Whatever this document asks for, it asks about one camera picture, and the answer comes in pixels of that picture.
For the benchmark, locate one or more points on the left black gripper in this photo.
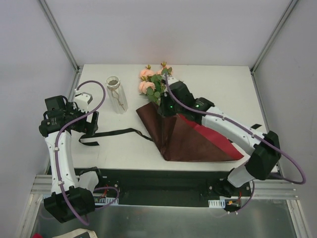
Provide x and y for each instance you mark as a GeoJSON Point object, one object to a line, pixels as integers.
{"type": "Point", "coordinates": [87, 122]}

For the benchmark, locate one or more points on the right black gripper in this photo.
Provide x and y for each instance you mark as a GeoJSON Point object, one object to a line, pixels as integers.
{"type": "Point", "coordinates": [167, 98]}

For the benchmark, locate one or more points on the black ribbon with gold print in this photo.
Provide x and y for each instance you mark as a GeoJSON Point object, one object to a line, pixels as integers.
{"type": "Point", "coordinates": [119, 134]}

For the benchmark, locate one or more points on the pink artificial flower bunch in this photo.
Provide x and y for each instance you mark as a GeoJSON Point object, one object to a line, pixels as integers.
{"type": "Point", "coordinates": [152, 85]}

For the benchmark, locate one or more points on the brown red wrapping paper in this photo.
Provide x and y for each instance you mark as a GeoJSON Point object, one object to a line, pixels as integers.
{"type": "Point", "coordinates": [181, 140]}

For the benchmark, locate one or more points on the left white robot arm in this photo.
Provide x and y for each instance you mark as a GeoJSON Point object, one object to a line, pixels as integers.
{"type": "Point", "coordinates": [69, 193]}

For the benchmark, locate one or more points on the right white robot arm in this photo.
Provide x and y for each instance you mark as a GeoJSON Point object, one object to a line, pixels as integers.
{"type": "Point", "coordinates": [261, 147]}

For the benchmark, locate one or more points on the white ribbed ceramic vase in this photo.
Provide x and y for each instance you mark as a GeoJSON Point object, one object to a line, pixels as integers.
{"type": "Point", "coordinates": [116, 94]}

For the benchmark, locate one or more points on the red object at bottom edge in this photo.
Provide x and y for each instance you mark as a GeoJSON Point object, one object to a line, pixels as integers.
{"type": "Point", "coordinates": [36, 235]}

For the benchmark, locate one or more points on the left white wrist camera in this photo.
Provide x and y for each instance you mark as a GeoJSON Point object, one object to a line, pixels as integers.
{"type": "Point", "coordinates": [82, 100]}

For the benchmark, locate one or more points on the left white cable duct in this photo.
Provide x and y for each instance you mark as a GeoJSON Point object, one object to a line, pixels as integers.
{"type": "Point", "coordinates": [102, 201]}

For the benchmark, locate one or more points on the white cable duct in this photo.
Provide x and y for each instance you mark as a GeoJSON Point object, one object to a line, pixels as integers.
{"type": "Point", "coordinates": [102, 201]}
{"type": "Point", "coordinates": [223, 203]}

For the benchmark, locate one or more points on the right white cable duct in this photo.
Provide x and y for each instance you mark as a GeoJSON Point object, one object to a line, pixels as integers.
{"type": "Point", "coordinates": [223, 203]}

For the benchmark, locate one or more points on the left aluminium frame post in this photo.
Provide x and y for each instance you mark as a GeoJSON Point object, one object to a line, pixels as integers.
{"type": "Point", "coordinates": [58, 34]}

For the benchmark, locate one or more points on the aluminium frame post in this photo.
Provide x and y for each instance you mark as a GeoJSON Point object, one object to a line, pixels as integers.
{"type": "Point", "coordinates": [58, 34]}
{"type": "Point", "coordinates": [274, 34]}

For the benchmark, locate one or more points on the right aluminium frame post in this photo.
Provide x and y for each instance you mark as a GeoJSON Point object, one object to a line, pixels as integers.
{"type": "Point", "coordinates": [274, 34]}

